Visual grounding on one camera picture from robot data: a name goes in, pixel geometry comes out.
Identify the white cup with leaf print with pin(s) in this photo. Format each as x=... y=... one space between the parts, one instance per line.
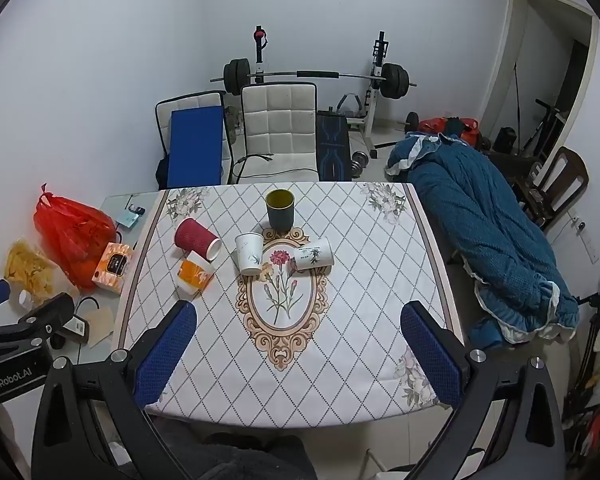
x=314 y=254

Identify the plain white paper cup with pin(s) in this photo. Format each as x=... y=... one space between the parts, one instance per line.
x=249 y=255

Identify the clear bag of yellow chips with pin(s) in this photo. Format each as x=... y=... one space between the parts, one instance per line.
x=27 y=270

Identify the teal quilted blanket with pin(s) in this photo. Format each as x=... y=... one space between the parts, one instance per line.
x=485 y=220

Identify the black speaker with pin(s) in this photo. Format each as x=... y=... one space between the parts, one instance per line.
x=505 y=140

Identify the black scooter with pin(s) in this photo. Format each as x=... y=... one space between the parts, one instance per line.
x=547 y=125

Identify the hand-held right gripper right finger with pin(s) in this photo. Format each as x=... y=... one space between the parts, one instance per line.
x=431 y=355

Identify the white bottle cap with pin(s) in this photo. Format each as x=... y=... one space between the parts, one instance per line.
x=25 y=299

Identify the brown paper piece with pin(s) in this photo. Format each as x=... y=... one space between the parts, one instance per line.
x=100 y=326

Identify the dark wooden chair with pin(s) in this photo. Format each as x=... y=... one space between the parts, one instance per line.
x=565 y=175

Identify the red ribbed paper cup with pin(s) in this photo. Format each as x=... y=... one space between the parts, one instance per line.
x=195 y=237

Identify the black bench pad blue pattern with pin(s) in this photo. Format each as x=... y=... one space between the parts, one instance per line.
x=334 y=150

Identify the floral diamond pattern tablecloth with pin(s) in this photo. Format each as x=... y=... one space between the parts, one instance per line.
x=350 y=280

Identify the barbell with black plates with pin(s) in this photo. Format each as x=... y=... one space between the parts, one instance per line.
x=395 y=80

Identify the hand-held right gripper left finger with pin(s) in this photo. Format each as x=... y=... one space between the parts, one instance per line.
x=166 y=355

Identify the dark green cup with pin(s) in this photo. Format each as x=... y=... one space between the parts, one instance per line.
x=280 y=212

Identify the white weight rack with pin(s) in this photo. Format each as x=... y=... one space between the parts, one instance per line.
x=375 y=110

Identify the blue cushion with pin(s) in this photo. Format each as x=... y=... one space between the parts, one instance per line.
x=195 y=145

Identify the small teal box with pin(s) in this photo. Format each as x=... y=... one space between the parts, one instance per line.
x=129 y=217

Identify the orange carton box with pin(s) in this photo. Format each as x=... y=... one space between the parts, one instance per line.
x=112 y=266

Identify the orange and white cup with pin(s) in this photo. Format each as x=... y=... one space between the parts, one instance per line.
x=195 y=275

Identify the person's dark clothing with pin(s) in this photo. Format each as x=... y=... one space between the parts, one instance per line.
x=240 y=452

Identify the red plastic bag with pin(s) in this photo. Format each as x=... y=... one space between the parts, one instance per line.
x=72 y=240

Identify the black framed chair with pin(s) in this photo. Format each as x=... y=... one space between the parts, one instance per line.
x=190 y=101

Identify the white padded chair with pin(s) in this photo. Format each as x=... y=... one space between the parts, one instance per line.
x=279 y=125

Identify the small dumbbell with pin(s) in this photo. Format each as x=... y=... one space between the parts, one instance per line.
x=360 y=162

